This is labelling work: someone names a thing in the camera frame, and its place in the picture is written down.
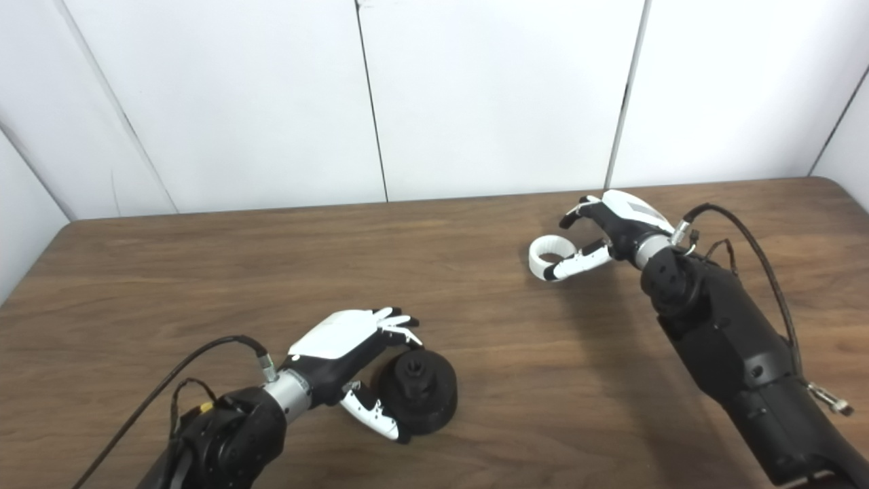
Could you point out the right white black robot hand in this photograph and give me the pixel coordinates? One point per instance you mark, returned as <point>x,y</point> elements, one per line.
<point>621,221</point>

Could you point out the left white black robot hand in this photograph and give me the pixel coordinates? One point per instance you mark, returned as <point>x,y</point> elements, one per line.
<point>339,343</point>

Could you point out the round black part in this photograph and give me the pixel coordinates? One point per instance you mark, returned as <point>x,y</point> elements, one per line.
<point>424,397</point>

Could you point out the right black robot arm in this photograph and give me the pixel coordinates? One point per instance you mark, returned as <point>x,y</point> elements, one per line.
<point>740,346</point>

